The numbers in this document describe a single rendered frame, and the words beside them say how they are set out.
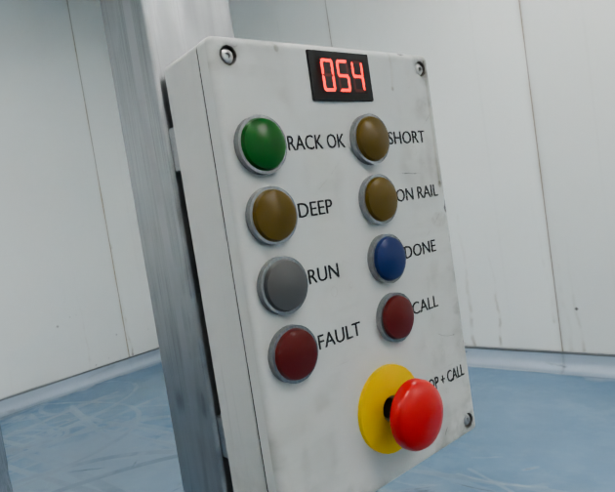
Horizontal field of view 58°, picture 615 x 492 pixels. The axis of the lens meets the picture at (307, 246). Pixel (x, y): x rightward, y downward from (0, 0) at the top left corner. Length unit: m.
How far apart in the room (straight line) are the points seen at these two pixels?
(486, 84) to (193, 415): 2.92
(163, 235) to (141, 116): 0.07
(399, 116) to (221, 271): 0.15
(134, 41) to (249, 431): 0.23
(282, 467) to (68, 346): 4.10
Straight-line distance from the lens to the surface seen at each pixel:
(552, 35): 3.09
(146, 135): 0.35
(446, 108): 3.27
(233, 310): 0.29
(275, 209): 0.28
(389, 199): 0.34
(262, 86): 0.30
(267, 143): 0.28
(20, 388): 4.29
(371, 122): 0.34
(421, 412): 0.33
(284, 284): 0.28
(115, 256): 4.53
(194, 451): 0.38
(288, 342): 0.28
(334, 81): 0.33
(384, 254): 0.33
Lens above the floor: 1.01
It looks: 4 degrees down
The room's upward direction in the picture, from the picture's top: 9 degrees counter-clockwise
